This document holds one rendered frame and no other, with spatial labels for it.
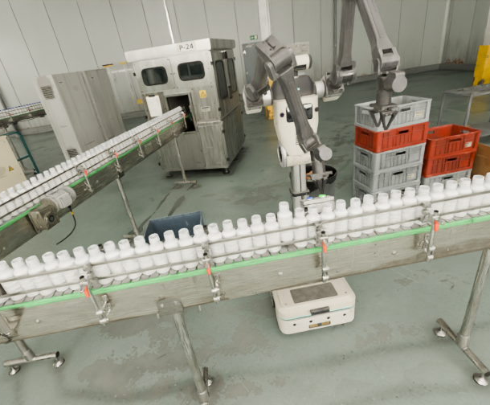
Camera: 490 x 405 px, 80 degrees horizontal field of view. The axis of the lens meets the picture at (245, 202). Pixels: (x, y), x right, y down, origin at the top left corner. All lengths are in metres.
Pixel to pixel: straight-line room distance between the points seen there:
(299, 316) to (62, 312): 1.33
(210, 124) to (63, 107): 3.26
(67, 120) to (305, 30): 9.76
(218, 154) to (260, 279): 3.74
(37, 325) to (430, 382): 1.98
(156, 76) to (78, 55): 9.05
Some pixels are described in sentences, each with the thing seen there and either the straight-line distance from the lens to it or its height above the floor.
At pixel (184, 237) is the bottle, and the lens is 1.17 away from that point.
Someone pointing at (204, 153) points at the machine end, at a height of 0.39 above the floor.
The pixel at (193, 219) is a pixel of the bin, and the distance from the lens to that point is 1.81.
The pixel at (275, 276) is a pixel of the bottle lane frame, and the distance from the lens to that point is 1.28.
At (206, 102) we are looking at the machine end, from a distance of 4.69.
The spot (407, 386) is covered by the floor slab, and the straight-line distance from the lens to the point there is 2.12.
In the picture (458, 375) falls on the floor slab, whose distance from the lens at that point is 2.24.
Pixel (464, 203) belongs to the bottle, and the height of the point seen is 1.07.
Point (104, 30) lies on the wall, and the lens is 13.53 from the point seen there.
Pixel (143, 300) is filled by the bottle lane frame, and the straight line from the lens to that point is 1.34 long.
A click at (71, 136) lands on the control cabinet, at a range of 7.03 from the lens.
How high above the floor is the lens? 1.74
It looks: 27 degrees down
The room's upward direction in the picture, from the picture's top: 9 degrees counter-clockwise
